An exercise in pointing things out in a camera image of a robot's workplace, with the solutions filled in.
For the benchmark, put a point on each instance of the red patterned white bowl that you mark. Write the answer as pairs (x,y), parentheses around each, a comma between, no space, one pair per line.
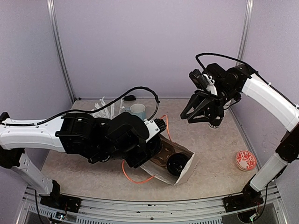
(245,160)

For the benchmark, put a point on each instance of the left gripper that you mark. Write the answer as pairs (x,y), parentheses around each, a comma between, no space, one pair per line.
(137,161)

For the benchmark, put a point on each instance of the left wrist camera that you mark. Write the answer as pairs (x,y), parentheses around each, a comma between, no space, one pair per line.
(154,126)

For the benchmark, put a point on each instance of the white paper bag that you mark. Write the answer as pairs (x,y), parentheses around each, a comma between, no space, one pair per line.
(162,174)

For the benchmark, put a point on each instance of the light blue ceramic mug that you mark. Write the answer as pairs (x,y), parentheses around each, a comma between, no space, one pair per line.
(138,110)

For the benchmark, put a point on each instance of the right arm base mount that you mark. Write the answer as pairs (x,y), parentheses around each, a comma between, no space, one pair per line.
(243,200)

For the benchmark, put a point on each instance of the bundle of white wrapped straws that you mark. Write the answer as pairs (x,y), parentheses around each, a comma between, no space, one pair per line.
(109,112)

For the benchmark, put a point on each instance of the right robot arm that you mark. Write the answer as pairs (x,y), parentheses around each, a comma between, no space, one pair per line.
(216,87)

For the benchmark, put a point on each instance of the black paper coffee cup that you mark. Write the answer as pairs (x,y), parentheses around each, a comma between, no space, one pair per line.
(186,159)

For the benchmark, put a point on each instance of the aluminium post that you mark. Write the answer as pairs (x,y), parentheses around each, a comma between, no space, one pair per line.
(59,49)
(245,29)

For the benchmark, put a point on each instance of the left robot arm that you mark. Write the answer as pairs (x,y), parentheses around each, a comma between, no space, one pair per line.
(125,137)

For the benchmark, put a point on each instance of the right aluminium post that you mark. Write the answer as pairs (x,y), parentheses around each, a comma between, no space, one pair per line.
(245,29)

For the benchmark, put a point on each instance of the stray black lid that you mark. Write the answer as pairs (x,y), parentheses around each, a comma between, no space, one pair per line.
(129,98)

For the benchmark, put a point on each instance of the brown cardboard cup carrier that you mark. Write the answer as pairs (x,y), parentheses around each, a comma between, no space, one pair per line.
(167,150)

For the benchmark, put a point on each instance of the stack of paper cups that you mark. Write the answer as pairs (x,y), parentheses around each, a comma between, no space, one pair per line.
(216,122)

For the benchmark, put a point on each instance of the left aluminium post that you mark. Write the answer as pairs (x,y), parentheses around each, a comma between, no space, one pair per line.
(59,49)

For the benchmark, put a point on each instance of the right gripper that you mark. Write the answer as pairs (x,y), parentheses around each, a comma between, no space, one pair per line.
(216,101)

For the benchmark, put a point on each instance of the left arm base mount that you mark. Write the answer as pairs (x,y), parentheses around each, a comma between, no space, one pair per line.
(60,201)

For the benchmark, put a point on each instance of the black plastic cup lid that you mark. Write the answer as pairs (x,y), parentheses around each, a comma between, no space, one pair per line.
(175,164)

